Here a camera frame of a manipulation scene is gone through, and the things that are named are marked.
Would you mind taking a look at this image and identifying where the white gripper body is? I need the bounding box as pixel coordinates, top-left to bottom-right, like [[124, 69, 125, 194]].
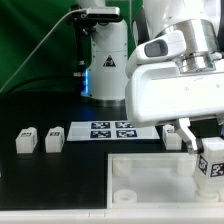
[[125, 61, 224, 127]]

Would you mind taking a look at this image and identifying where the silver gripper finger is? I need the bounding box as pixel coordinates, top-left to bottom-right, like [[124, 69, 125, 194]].
[[174, 118, 204, 154]]

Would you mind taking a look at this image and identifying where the white square tabletop tray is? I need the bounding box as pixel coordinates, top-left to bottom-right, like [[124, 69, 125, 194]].
[[107, 153, 224, 209]]

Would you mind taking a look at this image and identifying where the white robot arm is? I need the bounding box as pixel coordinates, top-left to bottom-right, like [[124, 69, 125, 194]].
[[77, 0, 224, 154]]

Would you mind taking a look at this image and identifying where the white sheet with tags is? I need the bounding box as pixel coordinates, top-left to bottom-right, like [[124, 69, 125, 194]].
[[67, 120, 160, 141]]

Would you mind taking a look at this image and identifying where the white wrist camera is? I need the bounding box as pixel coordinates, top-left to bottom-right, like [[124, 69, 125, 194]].
[[125, 30, 187, 78]]

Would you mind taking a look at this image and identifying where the camera on black mount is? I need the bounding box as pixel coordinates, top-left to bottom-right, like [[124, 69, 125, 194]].
[[66, 5, 122, 95]]

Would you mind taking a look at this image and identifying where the white front table rail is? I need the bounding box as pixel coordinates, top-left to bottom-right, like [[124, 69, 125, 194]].
[[0, 208, 224, 224]]

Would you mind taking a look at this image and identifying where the grey camera cable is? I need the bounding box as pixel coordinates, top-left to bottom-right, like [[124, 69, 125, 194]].
[[0, 9, 88, 96]]

